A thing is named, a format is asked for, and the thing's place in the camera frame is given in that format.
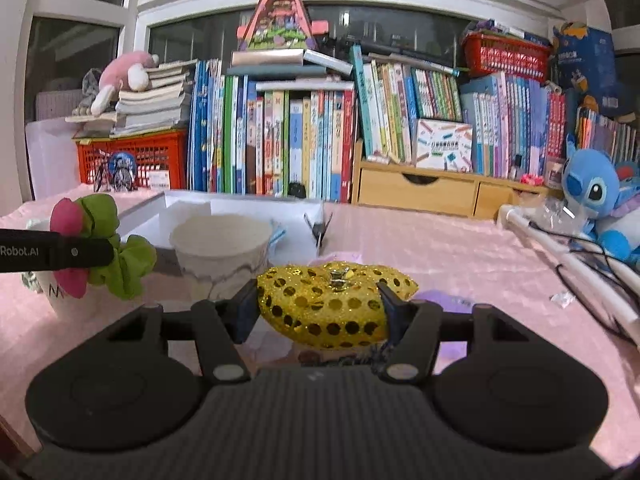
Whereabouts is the row of slim paperback books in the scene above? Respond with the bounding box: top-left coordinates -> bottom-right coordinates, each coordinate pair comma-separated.
350,45 -> 463,163

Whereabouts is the row of tall picture books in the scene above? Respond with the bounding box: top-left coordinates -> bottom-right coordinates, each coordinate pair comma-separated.
187,57 -> 357,202

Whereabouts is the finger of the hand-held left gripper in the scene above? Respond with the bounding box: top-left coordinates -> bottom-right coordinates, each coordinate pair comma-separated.
0,229 -> 115,275

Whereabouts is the red plastic crate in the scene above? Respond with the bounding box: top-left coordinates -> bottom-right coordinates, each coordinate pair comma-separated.
76,129 -> 188,191

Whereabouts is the blue plush toy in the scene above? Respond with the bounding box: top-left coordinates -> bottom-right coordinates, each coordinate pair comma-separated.
561,132 -> 640,268

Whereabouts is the blue cartoon box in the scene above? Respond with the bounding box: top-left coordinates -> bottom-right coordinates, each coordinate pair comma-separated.
552,22 -> 618,116

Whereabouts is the grey flat book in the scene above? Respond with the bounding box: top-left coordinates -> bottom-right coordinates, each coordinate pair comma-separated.
227,51 -> 306,79

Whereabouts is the white storage box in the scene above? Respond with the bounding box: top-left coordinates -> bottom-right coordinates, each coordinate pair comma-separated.
115,190 -> 325,261

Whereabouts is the white tube frame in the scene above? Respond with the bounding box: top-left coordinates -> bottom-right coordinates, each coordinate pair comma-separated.
500,204 -> 640,346

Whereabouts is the row of orange spined books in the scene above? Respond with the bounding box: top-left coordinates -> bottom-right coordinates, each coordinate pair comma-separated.
575,105 -> 640,166

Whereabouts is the green and pink scrunchie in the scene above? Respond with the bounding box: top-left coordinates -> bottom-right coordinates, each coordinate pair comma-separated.
50,194 -> 157,301

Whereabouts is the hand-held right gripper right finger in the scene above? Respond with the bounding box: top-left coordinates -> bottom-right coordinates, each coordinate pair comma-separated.
376,282 -> 538,385

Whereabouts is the white mug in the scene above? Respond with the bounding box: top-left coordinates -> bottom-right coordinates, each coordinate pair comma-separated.
22,217 -> 108,322

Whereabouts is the miniature bicycle model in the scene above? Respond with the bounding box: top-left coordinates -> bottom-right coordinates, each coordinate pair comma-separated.
92,149 -> 138,193

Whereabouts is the pink plush toy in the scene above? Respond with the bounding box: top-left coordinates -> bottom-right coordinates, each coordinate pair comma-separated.
90,51 -> 160,115

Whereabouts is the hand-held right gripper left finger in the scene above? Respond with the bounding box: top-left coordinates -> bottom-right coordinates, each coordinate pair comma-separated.
102,280 -> 261,385

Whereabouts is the red shallow basket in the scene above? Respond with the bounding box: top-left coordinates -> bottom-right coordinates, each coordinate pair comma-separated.
461,31 -> 552,83

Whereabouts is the black binder clip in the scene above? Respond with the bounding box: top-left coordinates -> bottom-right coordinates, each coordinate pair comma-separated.
303,211 -> 333,253

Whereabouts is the white pencil-print box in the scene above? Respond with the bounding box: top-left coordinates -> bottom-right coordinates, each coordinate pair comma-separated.
415,118 -> 473,171

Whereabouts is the triangular house toy box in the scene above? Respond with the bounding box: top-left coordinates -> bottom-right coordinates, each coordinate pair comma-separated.
235,0 -> 328,53

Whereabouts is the wooden drawer organizer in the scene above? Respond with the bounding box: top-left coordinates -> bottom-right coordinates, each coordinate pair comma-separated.
351,140 -> 563,221

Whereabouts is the pink quilted blanket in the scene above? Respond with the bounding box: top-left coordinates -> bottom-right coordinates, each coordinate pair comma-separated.
0,200 -> 640,466

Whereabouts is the clear plastic bag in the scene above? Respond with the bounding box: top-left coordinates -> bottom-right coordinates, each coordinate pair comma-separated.
520,195 -> 576,233

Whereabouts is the stack of worn books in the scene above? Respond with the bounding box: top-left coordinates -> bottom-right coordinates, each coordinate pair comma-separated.
65,59 -> 198,137

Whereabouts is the yellow perforated ball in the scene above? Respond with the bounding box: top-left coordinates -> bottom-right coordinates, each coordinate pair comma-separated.
256,262 -> 420,351

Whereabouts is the white paper cup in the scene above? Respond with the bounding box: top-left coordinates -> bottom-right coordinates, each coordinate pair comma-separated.
169,214 -> 275,303

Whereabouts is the black cable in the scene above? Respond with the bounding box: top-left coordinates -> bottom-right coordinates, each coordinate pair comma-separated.
520,220 -> 640,346

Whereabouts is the row of blue purple books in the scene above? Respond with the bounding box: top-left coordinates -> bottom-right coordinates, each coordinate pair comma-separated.
460,72 -> 568,181

